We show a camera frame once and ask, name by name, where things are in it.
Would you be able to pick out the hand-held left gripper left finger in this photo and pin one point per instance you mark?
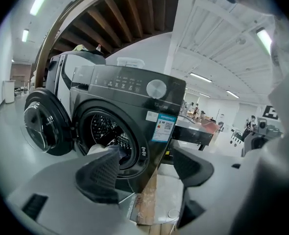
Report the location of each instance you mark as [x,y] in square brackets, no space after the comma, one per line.
[73,217]

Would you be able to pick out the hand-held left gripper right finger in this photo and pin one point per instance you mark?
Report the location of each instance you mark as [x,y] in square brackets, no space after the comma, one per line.
[220,180]

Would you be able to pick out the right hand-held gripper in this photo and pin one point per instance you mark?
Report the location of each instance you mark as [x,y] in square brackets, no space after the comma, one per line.
[272,128]

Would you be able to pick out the purple clothes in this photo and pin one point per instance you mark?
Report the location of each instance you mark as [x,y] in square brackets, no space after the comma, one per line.
[118,153]

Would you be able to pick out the black washing machine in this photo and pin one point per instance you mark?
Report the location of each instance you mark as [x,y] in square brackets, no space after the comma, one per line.
[134,101]

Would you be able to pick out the round washer door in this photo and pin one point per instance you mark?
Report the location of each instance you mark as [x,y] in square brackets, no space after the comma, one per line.
[46,124]

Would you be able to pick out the blue and white label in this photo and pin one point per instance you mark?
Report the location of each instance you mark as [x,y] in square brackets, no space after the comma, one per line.
[164,127]

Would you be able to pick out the silver round knob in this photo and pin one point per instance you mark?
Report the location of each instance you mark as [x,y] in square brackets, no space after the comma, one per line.
[156,89]

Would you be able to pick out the white bin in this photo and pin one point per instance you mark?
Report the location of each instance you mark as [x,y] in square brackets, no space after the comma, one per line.
[9,92]

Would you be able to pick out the black and white appliance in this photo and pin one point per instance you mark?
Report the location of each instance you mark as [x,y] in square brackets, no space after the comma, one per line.
[68,65]

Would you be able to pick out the yellow cloth item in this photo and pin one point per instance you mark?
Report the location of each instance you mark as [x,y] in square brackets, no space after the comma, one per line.
[80,48]

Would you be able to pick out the small red-capped bottle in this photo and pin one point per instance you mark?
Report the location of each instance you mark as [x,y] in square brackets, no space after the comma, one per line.
[98,48]

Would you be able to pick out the brown wooden staircase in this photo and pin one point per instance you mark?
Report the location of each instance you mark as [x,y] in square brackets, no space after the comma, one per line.
[125,13]

